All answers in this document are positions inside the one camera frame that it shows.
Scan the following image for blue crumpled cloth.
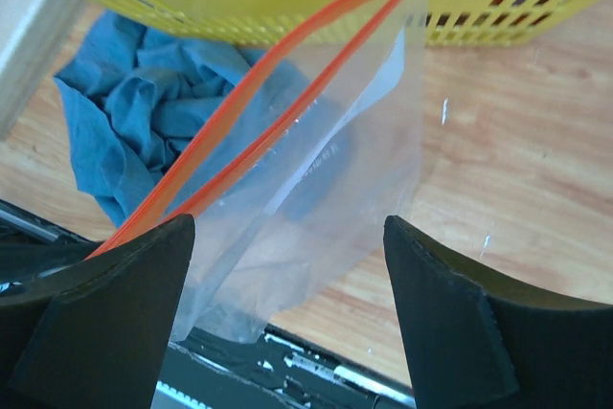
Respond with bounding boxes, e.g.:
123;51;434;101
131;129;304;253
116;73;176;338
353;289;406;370
53;10;355;228

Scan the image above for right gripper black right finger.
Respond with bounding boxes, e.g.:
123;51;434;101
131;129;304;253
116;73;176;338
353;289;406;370
383;216;612;408

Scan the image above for clear zip bag orange seal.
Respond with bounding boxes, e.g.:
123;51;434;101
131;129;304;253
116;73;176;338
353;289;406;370
104;0;427;342

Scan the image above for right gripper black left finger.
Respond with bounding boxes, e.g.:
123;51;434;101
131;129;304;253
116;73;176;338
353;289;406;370
1;215;195;408

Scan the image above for wooden clothes rack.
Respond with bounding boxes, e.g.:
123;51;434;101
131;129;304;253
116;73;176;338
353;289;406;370
1;0;85;139

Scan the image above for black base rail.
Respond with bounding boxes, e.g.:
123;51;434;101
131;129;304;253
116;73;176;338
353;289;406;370
1;202;415;408

